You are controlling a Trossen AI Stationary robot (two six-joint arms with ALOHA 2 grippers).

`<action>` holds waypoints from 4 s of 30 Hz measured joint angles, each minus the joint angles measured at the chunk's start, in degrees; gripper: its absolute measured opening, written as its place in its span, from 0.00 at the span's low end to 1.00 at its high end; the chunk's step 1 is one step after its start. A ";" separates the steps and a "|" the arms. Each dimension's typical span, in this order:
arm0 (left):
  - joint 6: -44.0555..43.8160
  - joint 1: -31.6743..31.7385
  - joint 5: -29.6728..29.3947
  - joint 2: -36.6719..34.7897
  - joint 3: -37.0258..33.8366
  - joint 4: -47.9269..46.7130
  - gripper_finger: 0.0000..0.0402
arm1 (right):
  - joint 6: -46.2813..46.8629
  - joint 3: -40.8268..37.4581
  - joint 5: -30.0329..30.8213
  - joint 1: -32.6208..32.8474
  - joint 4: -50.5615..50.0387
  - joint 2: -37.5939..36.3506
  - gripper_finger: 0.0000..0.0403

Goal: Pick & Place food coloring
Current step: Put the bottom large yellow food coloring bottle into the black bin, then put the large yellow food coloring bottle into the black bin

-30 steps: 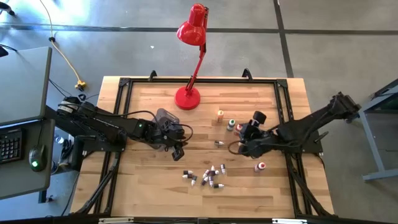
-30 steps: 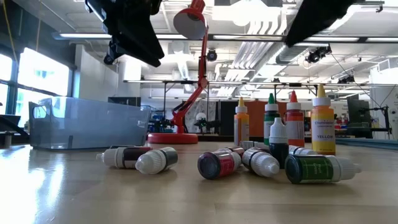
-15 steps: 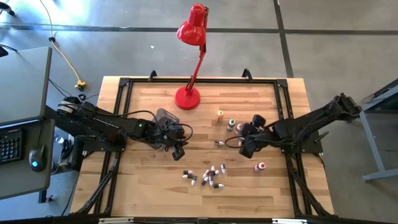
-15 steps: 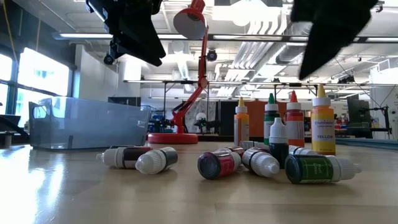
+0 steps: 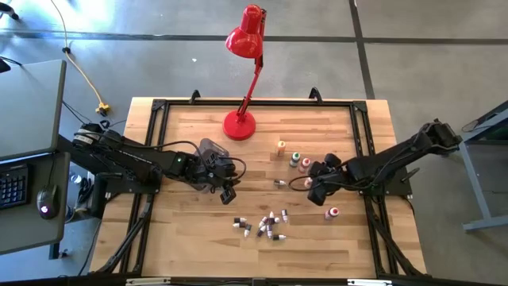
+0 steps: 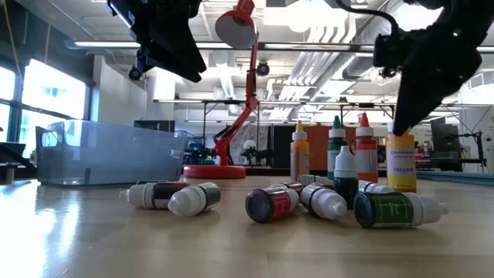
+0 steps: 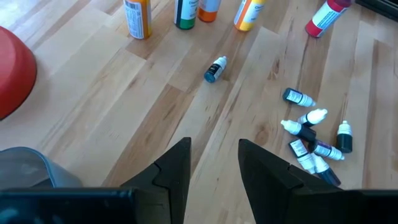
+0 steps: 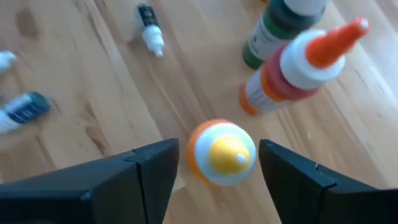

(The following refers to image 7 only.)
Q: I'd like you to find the large green food coloring bottle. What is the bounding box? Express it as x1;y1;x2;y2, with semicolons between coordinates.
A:
173;0;200;31

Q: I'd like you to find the small dark dropper bottle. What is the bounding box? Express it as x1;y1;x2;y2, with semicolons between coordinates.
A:
297;108;329;128
282;87;317;108
280;119;318;143

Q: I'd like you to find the large orange bottle red cap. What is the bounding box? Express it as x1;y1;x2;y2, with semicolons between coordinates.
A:
197;0;222;23

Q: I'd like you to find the small blue dropper bottle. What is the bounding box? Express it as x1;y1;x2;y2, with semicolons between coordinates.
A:
203;55;228;84

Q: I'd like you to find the large orange bottle yellow cap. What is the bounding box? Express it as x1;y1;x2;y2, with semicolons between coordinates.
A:
123;0;153;40

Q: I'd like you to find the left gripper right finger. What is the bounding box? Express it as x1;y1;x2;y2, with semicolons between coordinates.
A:
238;138;352;224

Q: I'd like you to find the large yellow food coloring bottle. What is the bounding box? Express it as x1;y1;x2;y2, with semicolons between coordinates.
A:
233;0;267;32

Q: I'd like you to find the large red food coloring bottle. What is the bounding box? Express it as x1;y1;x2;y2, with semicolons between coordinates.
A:
305;0;354;39

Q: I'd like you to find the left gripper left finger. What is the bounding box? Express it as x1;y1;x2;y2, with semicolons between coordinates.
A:
120;137;192;224

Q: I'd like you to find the grey translucent plastic bin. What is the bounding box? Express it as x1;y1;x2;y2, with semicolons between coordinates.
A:
0;146;83;190

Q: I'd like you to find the red desk lamp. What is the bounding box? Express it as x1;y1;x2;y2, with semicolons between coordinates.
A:
0;26;38;121

